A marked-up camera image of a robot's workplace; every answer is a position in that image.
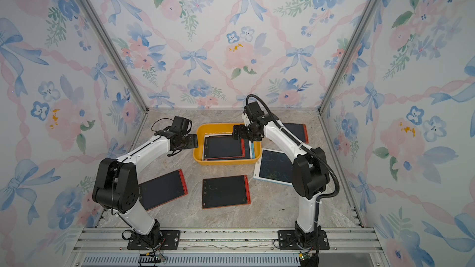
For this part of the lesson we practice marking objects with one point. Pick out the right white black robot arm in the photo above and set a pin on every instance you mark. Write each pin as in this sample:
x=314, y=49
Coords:
x=310, y=173

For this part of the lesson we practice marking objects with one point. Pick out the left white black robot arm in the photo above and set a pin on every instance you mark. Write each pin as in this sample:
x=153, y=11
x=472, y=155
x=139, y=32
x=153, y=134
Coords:
x=116, y=185

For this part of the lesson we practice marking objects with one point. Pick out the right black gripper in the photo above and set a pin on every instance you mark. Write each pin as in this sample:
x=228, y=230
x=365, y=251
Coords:
x=239, y=131

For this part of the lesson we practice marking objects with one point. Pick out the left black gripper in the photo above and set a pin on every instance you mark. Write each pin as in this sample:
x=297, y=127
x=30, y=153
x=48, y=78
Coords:
x=193, y=141

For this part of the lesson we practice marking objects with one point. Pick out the white blue writing tablet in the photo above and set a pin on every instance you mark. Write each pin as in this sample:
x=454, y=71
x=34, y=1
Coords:
x=274, y=166
x=249, y=150

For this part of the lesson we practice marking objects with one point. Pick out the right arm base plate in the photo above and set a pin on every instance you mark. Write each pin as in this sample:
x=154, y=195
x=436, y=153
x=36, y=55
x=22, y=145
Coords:
x=294, y=240

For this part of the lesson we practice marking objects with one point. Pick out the aluminium front rail frame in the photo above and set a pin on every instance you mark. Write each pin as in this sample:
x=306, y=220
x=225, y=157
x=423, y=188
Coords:
x=229, y=247

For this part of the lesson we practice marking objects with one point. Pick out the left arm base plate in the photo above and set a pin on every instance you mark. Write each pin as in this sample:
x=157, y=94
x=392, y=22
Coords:
x=156, y=240

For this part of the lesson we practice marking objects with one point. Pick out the yellow plastic storage box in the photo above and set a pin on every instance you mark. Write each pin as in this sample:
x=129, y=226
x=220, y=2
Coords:
x=221, y=129

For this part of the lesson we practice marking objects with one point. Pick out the red writing tablet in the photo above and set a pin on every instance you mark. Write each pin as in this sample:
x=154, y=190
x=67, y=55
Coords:
x=225, y=191
x=220, y=147
x=163, y=189
x=299, y=130

